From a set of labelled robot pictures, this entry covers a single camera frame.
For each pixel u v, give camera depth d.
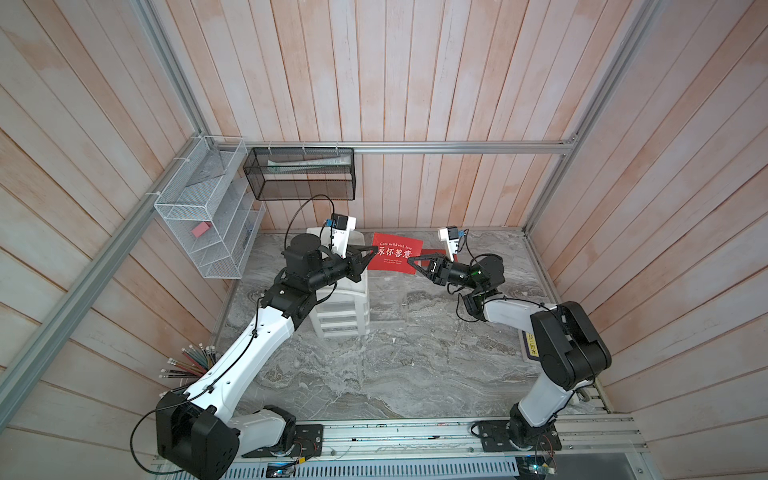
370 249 0.68
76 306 0.50
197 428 0.37
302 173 1.05
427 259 0.75
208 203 0.69
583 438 0.75
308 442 0.73
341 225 0.59
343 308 0.80
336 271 0.62
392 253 0.72
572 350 0.48
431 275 0.73
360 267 0.60
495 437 0.73
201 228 0.82
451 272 0.70
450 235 0.72
